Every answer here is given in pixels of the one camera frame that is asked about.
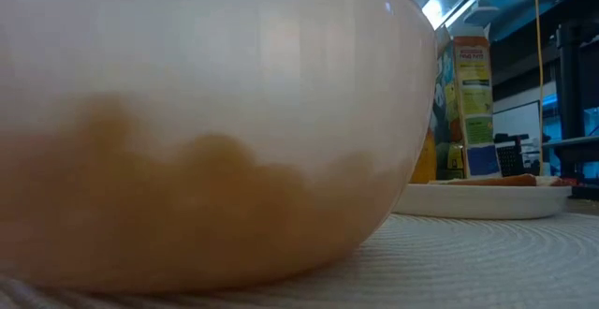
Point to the panda cereal box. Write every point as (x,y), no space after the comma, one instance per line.
(472,112)

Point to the toast slice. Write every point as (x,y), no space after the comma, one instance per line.
(496,180)

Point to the translucent white bowl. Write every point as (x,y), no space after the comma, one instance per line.
(210,42)

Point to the brown cereal pieces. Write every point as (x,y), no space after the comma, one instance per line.
(187,215)

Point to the small white plate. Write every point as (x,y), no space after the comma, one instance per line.
(482,201)

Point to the white round plate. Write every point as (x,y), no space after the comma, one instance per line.
(468,262)

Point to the black perforated device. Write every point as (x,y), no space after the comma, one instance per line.
(512,157)

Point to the whiteboard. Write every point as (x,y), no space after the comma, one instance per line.
(517,119)

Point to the grey shelf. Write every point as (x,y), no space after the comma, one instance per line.
(571,142)

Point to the grey ceiling duct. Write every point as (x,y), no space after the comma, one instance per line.
(449,0)

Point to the black room post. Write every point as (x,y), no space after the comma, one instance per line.
(568,103)

